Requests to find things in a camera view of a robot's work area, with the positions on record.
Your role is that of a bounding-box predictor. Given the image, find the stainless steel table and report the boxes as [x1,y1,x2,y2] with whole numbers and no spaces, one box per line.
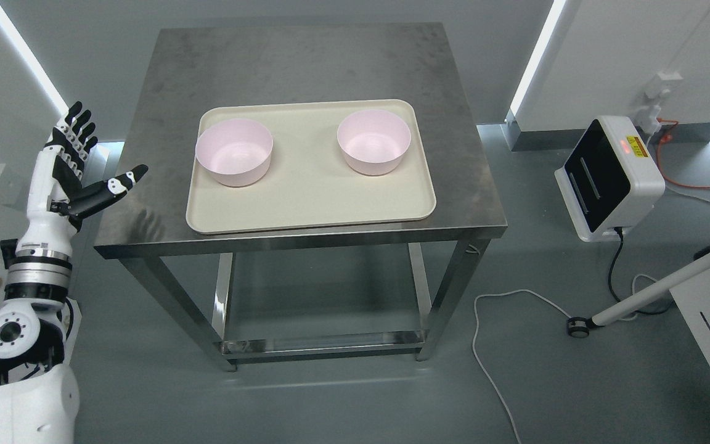
[95,22,507,371]

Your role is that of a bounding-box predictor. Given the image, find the orange cable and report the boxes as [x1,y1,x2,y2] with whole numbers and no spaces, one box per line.
[655,119,710,197]

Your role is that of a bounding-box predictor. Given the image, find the beige plastic tray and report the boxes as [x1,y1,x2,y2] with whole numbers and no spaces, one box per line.
[186,99,436,235]

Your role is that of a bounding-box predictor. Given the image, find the white wall socket plug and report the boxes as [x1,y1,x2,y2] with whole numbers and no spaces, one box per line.
[633,71,683,136]

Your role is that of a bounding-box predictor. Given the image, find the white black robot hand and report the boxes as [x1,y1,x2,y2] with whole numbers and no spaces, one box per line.
[13,101,149,257]

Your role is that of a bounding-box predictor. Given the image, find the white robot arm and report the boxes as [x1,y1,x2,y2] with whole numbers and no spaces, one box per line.
[0,235,81,443]

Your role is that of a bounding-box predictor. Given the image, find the white floor cable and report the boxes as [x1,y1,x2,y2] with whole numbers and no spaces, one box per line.
[471,273,658,444]

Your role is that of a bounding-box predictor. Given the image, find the white black charging device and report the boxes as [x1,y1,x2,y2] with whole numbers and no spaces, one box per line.
[554,115,666,242]

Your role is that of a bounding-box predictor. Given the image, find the white stand leg with wheel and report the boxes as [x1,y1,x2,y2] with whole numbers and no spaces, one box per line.
[566,253,710,338]

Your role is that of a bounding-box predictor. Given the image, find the pink bowl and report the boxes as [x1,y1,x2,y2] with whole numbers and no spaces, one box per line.
[195,118,274,187]
[336,109,412,176]

